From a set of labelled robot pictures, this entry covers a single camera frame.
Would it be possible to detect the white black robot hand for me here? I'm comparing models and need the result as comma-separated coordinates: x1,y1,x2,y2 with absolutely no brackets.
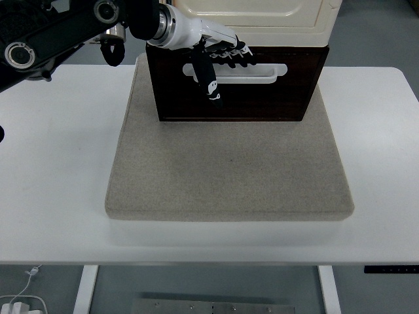
146,5,256,109

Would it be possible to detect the white drawer handle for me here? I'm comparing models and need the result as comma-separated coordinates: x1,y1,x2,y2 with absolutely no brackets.
182,61,289,85

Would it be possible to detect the dark brown wooden drawer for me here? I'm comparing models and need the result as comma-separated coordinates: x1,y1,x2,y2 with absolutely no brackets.
153,48,323,120

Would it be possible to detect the cream cabinet with door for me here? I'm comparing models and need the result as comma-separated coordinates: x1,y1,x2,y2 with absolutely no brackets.
168,0,343,47

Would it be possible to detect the dark brown drawer case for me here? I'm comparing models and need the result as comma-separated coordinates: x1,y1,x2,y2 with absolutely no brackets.
145,43,331,123

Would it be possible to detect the beige fabric mat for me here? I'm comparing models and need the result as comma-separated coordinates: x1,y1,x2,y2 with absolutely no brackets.
104,53,355,222

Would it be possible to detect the white table leg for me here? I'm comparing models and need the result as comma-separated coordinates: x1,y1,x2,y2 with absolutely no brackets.
316,265,342,314
72,264,99,314

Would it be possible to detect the grey metal plate with screws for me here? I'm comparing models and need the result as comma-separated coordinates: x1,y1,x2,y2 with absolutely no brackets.
130,298,297,314

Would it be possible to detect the black table control panel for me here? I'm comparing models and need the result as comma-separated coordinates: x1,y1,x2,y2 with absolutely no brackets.
363,265,419,275

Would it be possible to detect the white power strip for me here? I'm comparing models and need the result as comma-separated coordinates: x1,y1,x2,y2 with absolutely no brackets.
0,294,47,314

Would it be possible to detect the white cable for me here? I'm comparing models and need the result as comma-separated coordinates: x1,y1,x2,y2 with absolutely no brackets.
11,264,43,300

